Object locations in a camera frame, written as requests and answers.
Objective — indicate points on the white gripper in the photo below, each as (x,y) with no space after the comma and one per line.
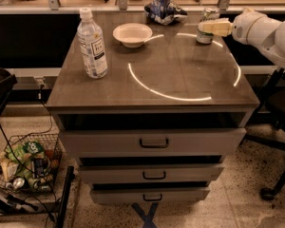
(242,28)

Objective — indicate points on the green 7up soda can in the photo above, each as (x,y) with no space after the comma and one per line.
(204,33)

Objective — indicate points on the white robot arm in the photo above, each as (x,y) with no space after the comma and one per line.
(275,51)

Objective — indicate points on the white paper bowl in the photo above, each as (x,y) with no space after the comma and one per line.
(132,35)

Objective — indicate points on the silver can in basket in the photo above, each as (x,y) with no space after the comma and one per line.
(18,183)

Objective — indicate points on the crumpled blue chip bag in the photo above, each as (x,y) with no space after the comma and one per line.
(165,12)

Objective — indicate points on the top grey drawer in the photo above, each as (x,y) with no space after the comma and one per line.
(151,143)

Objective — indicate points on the grey drawer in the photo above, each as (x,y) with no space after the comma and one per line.
(151,143)
(151,173)
(149,195)

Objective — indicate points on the grey drawer cabinet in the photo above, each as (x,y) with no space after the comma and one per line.
(170,82)

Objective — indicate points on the clear plastic water bottle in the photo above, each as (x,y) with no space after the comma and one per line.
(92,45)

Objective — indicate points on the bottom grey drawer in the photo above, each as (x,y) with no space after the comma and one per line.
(149,195)

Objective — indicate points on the middle grey drawer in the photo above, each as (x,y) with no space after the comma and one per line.
(151,173)

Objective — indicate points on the black stand leg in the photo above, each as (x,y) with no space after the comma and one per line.
(64,198)

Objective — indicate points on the green snack bag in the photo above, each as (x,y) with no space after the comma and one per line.
(26,155)

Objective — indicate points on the wire basket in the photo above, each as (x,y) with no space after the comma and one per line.
(45,173)

